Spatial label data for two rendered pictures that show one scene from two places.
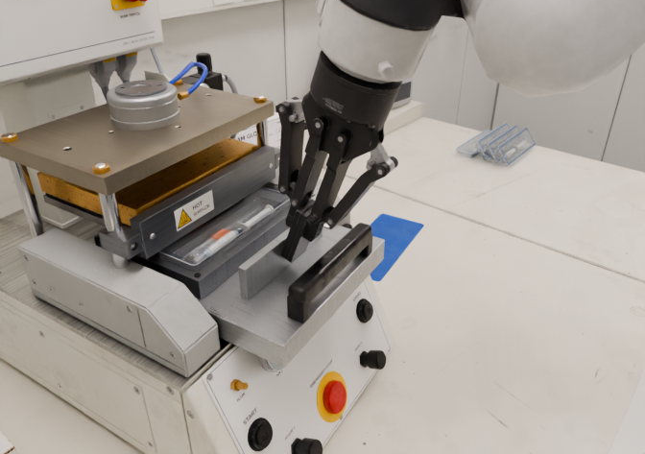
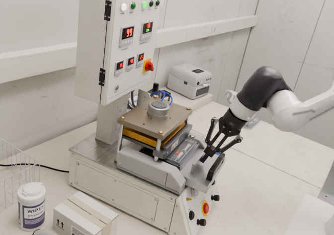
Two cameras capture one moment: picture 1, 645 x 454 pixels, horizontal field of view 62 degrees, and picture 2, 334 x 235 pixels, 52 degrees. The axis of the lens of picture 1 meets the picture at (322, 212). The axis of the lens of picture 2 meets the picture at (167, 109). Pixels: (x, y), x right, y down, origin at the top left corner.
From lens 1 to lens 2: 0.72 m
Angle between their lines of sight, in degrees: 10
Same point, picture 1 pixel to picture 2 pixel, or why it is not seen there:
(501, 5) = (280, 115)
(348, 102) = (236, 123)
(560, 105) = not seen: hidden behind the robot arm
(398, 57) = (251, 116)
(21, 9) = (125, 76)
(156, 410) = (161, 205)
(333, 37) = (236, 109)
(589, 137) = not seen: hidden behind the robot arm
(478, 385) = (247, 208)
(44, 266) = (129, 158)
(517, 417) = (260, 218)
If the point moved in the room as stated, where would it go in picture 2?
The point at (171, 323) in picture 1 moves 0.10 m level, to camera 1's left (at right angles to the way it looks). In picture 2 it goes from (176, 178) to (147, 176)
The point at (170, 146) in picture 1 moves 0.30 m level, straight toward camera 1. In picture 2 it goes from (173, 125) to (216, 177)
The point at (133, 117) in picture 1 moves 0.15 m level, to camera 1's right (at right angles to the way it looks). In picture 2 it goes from (159, 114) to (199, 118)
